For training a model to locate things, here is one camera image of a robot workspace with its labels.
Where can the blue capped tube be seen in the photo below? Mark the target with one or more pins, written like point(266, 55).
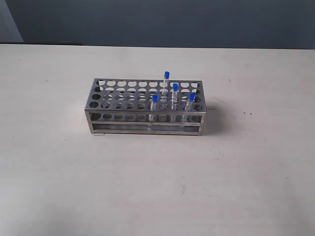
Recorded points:
point(174, 101)
point(153, 107)
point(165, 86)
point(188, 107)

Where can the blue capped tube back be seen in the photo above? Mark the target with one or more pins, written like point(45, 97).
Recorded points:
point(165, 86)

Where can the stainless steel test tube rack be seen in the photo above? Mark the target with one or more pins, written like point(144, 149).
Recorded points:
point(123, 106)

